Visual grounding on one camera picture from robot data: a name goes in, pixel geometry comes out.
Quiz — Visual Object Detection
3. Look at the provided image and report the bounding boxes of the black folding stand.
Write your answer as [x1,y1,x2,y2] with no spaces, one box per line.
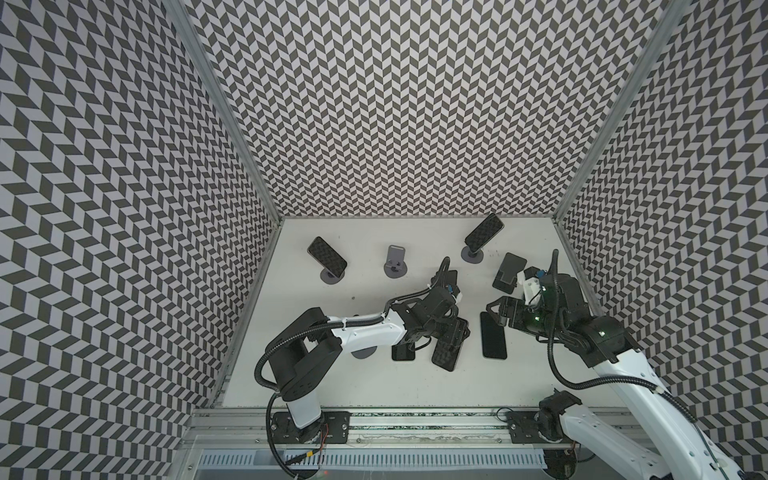
[492,253,527,295]

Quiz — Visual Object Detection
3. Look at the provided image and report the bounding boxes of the white-edged phone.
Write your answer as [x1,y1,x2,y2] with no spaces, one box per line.
[391,343,416,362]

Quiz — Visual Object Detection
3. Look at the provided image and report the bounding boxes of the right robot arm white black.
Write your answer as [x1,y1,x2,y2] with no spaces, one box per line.
[484,251,763,479]

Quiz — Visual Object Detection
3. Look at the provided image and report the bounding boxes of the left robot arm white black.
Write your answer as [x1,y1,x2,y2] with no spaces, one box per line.
[253,256,461,479]

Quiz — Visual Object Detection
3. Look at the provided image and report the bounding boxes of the round grey stand back right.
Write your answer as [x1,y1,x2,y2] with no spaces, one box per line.
[460,245,484,264]

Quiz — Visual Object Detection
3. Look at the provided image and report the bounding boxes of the round grey stand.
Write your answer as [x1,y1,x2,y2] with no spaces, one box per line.
[320,268,344,285]
[351,346,377,360]
[384,245,408,279]
[460,245,484,264]

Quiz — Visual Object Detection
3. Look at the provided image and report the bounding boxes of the round grey stand back centre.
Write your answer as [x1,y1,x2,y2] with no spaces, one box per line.
[384,245,408,279]

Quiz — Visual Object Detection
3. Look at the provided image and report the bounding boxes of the round grey stand front left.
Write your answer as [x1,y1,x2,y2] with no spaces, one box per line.
[351,346,377,360]

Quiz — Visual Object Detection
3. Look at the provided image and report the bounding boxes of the round grey stand back left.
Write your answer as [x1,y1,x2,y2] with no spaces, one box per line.
[320,268,344,285]

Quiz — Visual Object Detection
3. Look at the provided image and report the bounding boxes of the white ventilation grille strip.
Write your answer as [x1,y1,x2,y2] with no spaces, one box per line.
[198,449,546,471]

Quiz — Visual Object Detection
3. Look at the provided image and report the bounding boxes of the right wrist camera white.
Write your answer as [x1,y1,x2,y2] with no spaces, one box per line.
[517,267,546,307]

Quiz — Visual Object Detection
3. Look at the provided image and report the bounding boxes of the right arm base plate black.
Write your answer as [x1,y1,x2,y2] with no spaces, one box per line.
[503,410,572,444]

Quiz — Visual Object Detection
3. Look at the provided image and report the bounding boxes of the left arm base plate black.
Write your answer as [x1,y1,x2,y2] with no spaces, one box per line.
[270,411,351,445]

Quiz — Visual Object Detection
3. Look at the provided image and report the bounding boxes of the aluminium mounting rail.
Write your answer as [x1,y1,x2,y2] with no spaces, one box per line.
[179,407,661,451]

